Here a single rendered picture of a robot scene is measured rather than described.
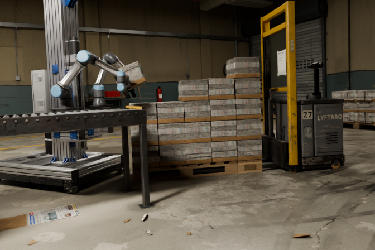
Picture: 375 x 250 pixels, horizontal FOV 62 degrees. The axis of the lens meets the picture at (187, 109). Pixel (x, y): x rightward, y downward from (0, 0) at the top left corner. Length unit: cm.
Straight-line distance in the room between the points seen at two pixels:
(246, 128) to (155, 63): 740
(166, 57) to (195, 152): 762
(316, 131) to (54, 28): 305
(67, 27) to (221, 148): 211
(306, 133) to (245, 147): 67
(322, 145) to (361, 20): 633
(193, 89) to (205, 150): 69
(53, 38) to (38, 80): 48
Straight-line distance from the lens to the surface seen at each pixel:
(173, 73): 1089
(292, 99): 355
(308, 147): 372
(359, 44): 970
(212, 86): 344
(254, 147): 363
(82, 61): 310
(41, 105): 377
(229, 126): 350
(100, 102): 369
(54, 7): 375
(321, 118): 377
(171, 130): 337
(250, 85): 356
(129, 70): 335
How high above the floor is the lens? 92
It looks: 3 degrees down
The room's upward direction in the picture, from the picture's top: 2 degrees counter-clockwise
